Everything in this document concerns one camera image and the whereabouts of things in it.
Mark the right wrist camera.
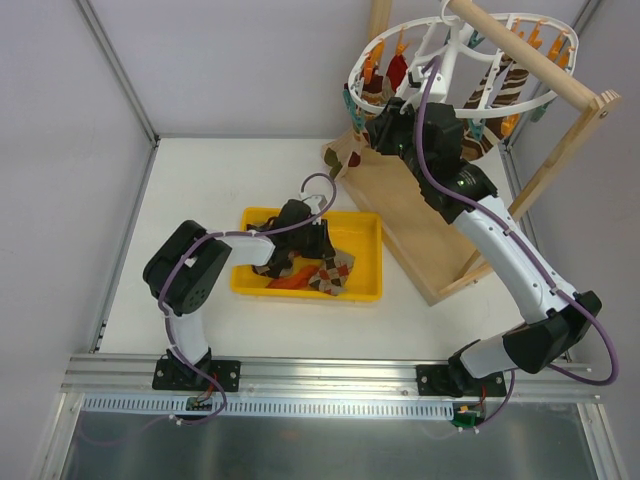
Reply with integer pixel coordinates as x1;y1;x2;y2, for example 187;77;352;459
406;68;448;106

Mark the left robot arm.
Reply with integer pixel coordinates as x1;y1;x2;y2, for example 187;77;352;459
143;195;334;392

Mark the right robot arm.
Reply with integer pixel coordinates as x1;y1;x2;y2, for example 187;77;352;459
366;97;602;397

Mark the red cuffed hanging sock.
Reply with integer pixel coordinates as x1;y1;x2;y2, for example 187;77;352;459
385;54;408;92

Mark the wooden hanger stand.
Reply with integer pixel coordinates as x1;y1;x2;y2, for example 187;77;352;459
322;1;619;304

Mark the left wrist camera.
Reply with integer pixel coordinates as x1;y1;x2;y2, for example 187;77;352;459
300;193;328;223

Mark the teal clothes peg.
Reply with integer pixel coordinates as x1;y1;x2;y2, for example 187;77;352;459
342;83;375;132

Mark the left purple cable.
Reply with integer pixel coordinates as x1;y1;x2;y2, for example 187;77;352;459
157;172;339;321

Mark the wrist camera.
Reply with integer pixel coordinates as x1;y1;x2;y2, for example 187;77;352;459
300;193;328;223
406;68;448;106

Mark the white round sock hanger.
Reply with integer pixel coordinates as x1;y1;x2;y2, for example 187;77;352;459
347;2;594;120

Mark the orange sock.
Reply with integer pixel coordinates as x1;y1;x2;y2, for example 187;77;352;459
267;265;319;290

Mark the grey argyle sock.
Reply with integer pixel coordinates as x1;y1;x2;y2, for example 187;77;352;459
308;251;355;296

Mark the yellow plastic tray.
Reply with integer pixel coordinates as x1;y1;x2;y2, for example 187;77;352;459
229;206;384;304

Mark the brown striped sock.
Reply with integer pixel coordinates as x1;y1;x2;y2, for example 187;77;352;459
459;64;534;161

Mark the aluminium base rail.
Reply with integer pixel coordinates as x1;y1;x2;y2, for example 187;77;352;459
62;354;599;422

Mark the orange clothes peg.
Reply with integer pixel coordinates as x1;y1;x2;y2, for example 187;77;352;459
395;27;410;57
362;40;385;85

